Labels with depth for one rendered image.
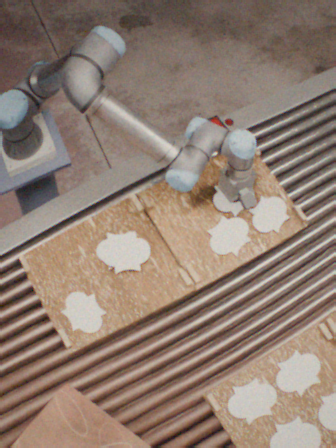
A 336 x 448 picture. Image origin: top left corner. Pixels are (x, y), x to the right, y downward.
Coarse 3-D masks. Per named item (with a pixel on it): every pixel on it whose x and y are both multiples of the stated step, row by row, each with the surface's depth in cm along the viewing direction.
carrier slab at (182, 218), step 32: (224, 160) 209; (256, 160) 209; (160, 192) 203; (192, 192) 203; (256, 192) 204; (160, 224) 198; (192, 224) 198; (288, 224) 199; (192, 256) 194; (224, 256) 194; (256, 256) 194
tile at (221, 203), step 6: (216, 186) 203; (252, 192) 202; (216, 198) 201; (222, 198) 201; (216, 204) 200; (222, 204) 200; (228, 204) 200; (234, 204) 200; (240, 204) 200; (222, 210) 199; (228, 210) 199; (234, 210) 199; (240, 210) 200; (234, 216) 199
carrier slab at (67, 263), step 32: (96, 224) 198; (128, 224) 198; (32, 256) 193; (64, 256) 194; (96, 256) 194; (160, 256) 194; (64, 288) 189; (96, 288) 189; (128, 288) 189; (160, 288) 189; (192, 288) 189; (64, 320) 184; (128, 320) 185
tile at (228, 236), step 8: (224, 224) 197; (232, 224) 197; (240, 224) 197; (208, 232) 196; (216, 232) 196; (224, 232) 196; (232, 232) 196; (240, 232) 196; (216, 240) 195; (224, 240) 195; (232, 240) 195; (240, 240) 195; (248, 240) 195; (216, 248) 194; (224, 248) 194; (232, 248) 194; (240, 248) 195
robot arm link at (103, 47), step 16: (96, 32) 167; (112, 32) 168; (80, 48) 166; (96, 48) 165; (112, 48) 167; (48, 64) 200; (96, 64) 164; (112, 64) 169; (32, 80) 196; (48, 80) 190; (48, 96) 200
